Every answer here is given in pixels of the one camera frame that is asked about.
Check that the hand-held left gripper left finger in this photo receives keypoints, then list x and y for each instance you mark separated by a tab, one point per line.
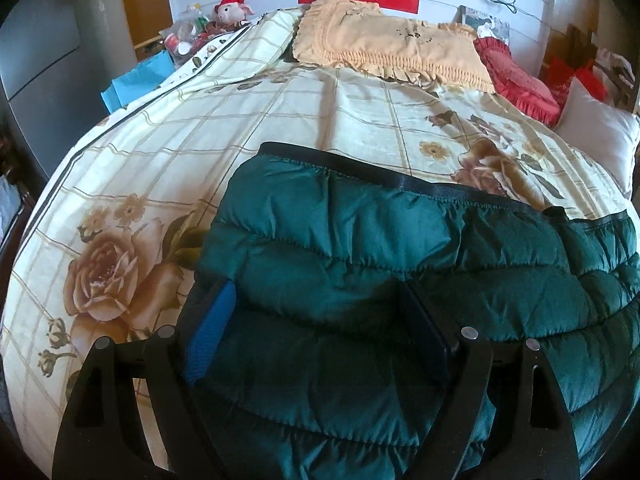
210	340

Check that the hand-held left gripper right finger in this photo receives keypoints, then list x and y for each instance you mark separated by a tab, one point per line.
430	340

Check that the dark green puffer jacket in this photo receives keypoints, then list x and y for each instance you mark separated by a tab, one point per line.
350	240

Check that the floral checked bed sheet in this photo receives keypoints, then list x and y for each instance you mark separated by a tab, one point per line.
200	125

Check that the dark wooden furniture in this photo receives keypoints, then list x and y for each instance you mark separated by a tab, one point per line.
15	240

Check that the white pillow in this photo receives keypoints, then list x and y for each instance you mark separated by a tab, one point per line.
600	135

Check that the red ruffled pillow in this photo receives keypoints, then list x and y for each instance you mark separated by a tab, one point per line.
520	85

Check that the red cloth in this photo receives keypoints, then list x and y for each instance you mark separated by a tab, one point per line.
570	77

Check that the beige ruffled pillow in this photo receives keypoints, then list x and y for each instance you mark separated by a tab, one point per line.
390	42

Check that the clear plastic bag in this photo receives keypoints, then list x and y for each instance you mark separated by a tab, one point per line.
187	32

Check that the framed photo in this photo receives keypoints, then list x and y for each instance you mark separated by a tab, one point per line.
487	22

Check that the red-hatted plush toy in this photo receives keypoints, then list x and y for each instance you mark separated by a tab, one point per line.
232	7

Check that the grey refrigerator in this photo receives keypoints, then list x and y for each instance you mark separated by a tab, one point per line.
45	50

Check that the wooden door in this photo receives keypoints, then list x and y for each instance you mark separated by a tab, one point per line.
145	5

